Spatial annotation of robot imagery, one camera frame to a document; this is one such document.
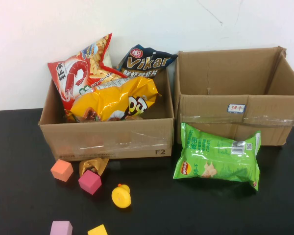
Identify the white blue-edged label sticker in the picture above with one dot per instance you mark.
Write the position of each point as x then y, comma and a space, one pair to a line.
236, 108

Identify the green Lay's chip bag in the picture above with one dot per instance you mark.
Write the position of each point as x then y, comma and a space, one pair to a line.
210, 156

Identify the gold foil snack wrapper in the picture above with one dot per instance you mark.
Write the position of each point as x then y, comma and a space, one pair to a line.
99, 162

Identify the yellow foam cube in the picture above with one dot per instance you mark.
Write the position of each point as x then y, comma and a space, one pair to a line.
98, 230

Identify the orange foam cube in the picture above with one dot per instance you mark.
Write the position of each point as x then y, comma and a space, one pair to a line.
61, 171

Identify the cardboard box with label sticker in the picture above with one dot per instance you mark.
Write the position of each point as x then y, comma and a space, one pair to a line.
210, 73

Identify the cardboard box marked F2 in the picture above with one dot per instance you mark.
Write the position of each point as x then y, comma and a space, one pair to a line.
100, 139

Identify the light purple foam cube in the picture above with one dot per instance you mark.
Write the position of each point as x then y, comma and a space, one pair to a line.
61, 228

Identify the red shrimp snack bag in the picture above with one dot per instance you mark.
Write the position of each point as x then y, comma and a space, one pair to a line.
71, 78

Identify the yellow rubber duck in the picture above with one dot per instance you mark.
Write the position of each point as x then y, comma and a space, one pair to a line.
121, 197

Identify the yellow snack bag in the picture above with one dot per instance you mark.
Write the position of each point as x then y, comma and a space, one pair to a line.
107, 102

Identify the dark blue Vikar snack bag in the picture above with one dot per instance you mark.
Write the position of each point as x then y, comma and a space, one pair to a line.
147, 62

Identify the magenta foam cube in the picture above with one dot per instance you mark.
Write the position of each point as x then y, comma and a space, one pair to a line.
89, 182

